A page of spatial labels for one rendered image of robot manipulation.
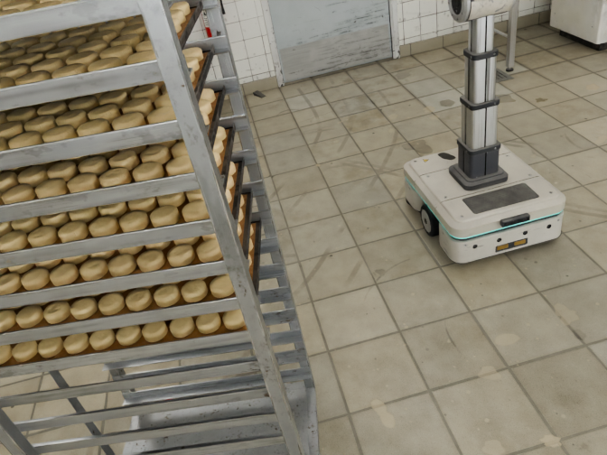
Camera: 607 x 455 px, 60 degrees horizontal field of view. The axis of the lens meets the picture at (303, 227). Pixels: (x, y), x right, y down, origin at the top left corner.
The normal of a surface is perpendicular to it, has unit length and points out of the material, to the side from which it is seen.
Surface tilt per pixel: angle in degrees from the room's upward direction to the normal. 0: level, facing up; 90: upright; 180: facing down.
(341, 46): 90
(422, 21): 90
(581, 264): 0
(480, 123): 90
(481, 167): 90
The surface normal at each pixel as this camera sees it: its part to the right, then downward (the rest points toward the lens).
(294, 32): 0.20, 0.55
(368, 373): -0.17, -0.80
